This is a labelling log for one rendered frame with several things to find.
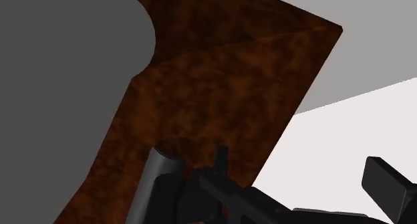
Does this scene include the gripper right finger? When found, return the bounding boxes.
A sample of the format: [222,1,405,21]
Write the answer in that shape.
[361,156,417,224]

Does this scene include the brown patterned robot stand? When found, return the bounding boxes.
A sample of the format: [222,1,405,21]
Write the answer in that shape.
[53,0,344,224]

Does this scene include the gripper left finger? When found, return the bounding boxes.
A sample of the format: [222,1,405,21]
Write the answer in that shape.
[186,145,295,224]

